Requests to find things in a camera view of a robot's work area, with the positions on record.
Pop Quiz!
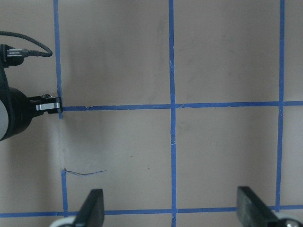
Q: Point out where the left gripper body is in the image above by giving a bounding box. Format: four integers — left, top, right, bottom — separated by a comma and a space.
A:
0, 68, 33, 140

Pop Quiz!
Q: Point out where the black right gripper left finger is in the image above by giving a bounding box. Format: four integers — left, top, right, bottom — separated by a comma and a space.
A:
73, 189, 105, 227

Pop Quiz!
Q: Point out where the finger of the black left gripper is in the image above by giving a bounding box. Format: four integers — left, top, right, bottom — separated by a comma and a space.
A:
29, 94, 62, 114

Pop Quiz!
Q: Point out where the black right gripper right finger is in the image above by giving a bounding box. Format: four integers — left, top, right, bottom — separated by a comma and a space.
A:
237, 186, 284, 227

